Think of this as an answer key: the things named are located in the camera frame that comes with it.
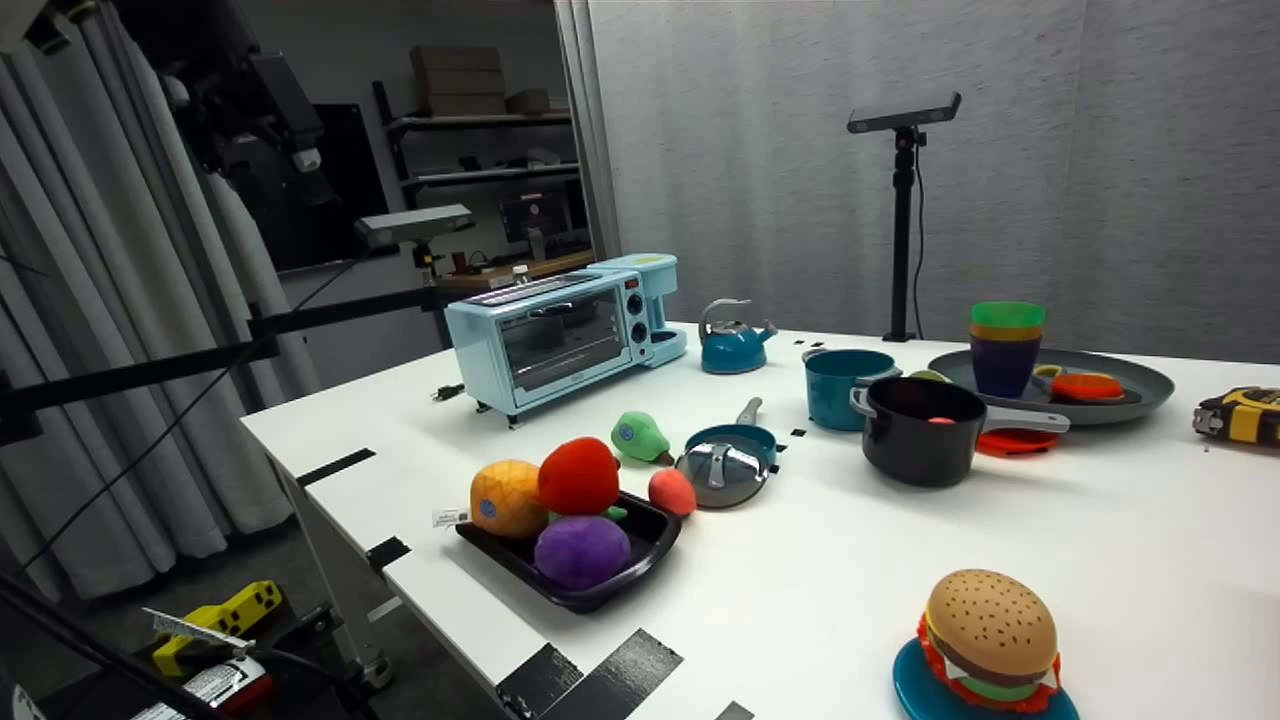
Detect stacked colourful cups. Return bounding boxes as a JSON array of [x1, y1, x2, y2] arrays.
[[969, 301, 1046, 398]]

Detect camera on left stand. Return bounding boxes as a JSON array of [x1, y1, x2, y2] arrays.
[[354, 204, 475, 249]]

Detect yellow black tool on floor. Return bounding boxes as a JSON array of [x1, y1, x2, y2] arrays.
[[153, 582, 283, 679]]

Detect red toy spatula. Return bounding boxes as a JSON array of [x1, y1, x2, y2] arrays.
[[975, 409, 1070, 455]]

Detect orange toy on plate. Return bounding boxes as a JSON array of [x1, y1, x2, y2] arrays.
[[1046, 373, 1123, 404]]

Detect small teal plate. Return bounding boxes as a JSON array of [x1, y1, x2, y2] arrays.
[[891, 640, 1081, 720]]

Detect light blue toy toaster oven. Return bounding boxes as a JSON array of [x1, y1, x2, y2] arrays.
[[445, 253, 685, 421]]

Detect red plush apple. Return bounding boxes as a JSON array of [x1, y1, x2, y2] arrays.
[[541, 436, 620, 515]]

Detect black toy pot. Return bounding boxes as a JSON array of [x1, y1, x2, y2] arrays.
[[849, 375, 989, 488]]

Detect purple plush fruit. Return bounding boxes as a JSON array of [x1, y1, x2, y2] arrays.
[[530, 515, 633, 589]]

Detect teal toy pot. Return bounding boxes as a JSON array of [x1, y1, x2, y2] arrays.
[[805, 344, 897, 432]]

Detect glass pan lid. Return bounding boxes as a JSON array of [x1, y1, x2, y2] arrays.
[[678, 444, 768, 508]]

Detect background storage shelf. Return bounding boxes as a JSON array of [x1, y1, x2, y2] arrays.
[[371, 44, 591, 276]]

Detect black rectangular tray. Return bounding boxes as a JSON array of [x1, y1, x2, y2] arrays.
[[454, 492, 678, 611]]

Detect green plush pear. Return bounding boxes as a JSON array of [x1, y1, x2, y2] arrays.
[[613, 412, 669, 463]]

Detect grey round plate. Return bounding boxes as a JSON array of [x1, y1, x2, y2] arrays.
[[926, 349, 1170, 432]]

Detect teal toy kettle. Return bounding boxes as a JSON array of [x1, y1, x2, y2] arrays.
[[700, 295, 772, 375]]

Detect small orange plush fruit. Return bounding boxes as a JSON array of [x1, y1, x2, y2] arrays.
[[648, 469, 694, 520]]

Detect teal frying pan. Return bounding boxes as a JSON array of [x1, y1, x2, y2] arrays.
[[678, 398, 780, 508]]

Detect black camera stand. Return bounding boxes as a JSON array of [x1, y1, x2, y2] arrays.
[[845, 92, 963, 341]]

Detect plush hamburger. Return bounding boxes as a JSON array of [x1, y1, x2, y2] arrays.
[[917, 569, 1060, 717]]

